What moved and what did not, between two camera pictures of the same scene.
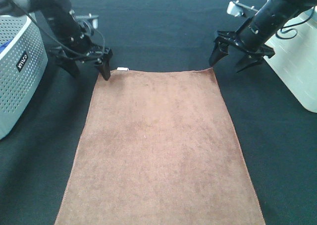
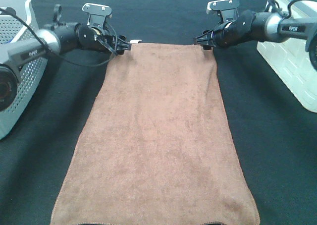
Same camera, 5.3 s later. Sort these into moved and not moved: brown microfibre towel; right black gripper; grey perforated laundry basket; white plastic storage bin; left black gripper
Moved: right black gripper; brown microfibre towel; left black gripper
Not moved: grey perforated laundry basket; white plastic storage bin
